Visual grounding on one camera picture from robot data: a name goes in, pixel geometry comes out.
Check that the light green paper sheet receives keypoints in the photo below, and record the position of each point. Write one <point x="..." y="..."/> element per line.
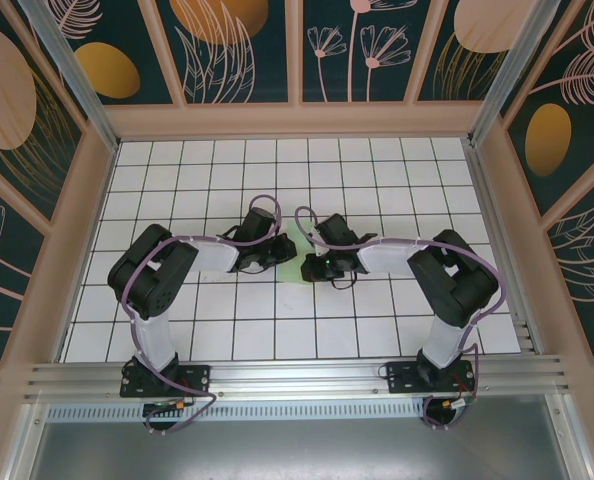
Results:
<point x="291" y="274"/>

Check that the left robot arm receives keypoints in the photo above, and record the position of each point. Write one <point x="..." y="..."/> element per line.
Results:
<point x="152" y="345"/>

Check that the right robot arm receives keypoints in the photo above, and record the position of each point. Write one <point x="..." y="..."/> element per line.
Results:
<point x="444" y="340"/>

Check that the grey metal sheet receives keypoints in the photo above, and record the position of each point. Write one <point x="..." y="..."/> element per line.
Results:
<point x="297" y="450"/>

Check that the black controller board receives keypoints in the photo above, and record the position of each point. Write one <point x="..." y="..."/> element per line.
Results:
<point x="162" y="407"/>

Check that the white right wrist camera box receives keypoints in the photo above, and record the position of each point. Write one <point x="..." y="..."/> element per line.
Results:
<point x="319" y="242"/>

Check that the aluminium mounting rail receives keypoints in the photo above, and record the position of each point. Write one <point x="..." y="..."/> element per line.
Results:
<point x="297" y="375"/>

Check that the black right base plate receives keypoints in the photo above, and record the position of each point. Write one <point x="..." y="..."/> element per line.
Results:
<point x="402" y="377"/>

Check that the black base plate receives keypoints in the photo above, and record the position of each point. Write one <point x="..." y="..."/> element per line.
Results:
<point x="402" y="377"/>
<point x="192" y="377"/>

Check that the aluminium side rail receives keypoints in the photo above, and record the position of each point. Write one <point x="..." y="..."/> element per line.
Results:
<point x="492" y="240"/>

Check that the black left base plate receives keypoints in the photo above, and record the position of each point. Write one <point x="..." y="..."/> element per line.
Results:
<point x="192" y="377"/>

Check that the aluminium frame post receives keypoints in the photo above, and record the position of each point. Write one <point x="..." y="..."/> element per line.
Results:
<point x="507" y="75"/>
<point x="77" y="80"/>

